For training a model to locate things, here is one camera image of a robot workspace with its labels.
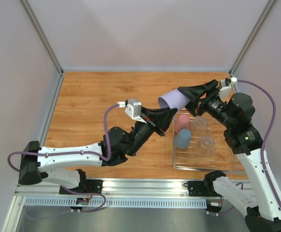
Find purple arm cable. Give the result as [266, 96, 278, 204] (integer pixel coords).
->
[236, 79, 281, 232]
[7, 103, 119, 173]

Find aluminium front rail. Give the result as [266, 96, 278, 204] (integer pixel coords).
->
[14, 176, 257, 201]

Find aluminium frame post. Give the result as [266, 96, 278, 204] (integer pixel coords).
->
[19, 0, 64, 75]
[229, 0, 279, 74]

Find clear glass cup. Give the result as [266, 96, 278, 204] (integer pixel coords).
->
[197, 136, 214, 156]
[191, 116, 207, 137]

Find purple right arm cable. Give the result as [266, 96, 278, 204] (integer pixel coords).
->
[236, 79, 281, 232]

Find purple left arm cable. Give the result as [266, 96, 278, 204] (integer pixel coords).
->
[7, 103, 119, 173]

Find purple plastic cup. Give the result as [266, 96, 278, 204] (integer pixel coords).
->
[158, 89, 190, 110]

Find white slotted cable duct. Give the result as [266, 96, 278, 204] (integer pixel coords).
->
[24, 196, 207, 209]

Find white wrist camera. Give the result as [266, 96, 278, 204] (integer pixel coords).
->
[218, 77, 239, 99]
[117, 99, 145, 123]

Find blue plastic cup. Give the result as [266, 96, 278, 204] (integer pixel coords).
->
[174, 129, 191, 149]

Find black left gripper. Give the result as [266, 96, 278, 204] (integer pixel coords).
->
[126, 107, 178, 158]

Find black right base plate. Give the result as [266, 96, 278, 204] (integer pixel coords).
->
[184, 181, 220, 197]

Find aluminium frame post right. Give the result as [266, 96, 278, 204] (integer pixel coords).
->
[229, 0, 279, 74]

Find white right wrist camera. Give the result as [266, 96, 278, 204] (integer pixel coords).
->
[218, 77, 239, 99]

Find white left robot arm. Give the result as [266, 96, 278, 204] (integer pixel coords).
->
[18, 102, 178, 194]

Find metal wire dish rack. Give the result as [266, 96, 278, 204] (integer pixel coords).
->
[172, 110, 245, 175]

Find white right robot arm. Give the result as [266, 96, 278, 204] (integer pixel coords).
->
[178, 77, 281, 232]

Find aluminium frame post left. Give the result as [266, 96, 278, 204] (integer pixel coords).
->
[19, 0, 64, 75]

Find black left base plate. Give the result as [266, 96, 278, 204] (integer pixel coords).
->
[70, 179, 103, 193]

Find pink plastic cup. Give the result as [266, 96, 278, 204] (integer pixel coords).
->
[174, 114, 190, 133]

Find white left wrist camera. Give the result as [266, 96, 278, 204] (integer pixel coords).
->
[117, 99, 145, 123]

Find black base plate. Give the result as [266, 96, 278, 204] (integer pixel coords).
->
[184, 181, 220, 197]
[70, 179, 103, 193]

